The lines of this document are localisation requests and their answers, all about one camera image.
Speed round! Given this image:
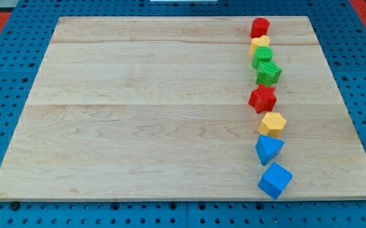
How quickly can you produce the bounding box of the yellow hexagon block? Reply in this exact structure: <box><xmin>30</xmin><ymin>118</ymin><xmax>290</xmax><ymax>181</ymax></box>
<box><xmin>258</xmin><ymin>112</ymin><xmax>287</xmax><ymax>138</ymax></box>

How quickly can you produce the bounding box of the blue triangle block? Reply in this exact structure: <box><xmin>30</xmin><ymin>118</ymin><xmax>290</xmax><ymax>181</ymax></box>
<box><xmin>255</xmin><ymin>134</ymin><xmax>285</xmax><ymax>165</ymax></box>

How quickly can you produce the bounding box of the red star block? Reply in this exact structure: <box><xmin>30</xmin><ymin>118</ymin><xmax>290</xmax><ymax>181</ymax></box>
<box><xmin>248</xmin><ymin>84</ymin><xmax>277</xmax><ymax>113</ymax></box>

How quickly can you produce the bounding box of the green star block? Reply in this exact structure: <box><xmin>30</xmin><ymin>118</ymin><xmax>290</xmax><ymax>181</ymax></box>
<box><xmin>256</xmin><ymin>61</ymin><xmax>282</xmax><ymax>86</ymax></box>

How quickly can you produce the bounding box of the blue cube block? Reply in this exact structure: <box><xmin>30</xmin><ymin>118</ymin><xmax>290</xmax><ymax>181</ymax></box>
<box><xmin>258</xmin><ymin>162</ymin><xmax>293</xmax><ymax>200</ymax></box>

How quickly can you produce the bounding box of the green cylinder block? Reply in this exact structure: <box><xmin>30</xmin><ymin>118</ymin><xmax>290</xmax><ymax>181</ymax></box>
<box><xmin>251</xmin><ymin>46</ymin><xmax>274</xmax><ymax>69</ymax></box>

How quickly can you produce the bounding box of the yellow heart block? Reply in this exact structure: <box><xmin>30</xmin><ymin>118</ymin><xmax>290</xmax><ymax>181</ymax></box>
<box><xmin>249</xmin><ymin>35</ymin><xmax>270</xmax><ymax>56</ymax></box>

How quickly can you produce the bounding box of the red cylinder block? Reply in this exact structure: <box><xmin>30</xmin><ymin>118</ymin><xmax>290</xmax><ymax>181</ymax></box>
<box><xmin>250</xmin><ymin>18</ymin><xmax>270</xmax><ymax>38</ymax></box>

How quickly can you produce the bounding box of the wooden board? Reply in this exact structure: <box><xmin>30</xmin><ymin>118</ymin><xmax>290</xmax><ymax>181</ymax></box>
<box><xmin>0</xmin><ymin>16</ymin><xmax>366</xmax><ymax>202</ymax></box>

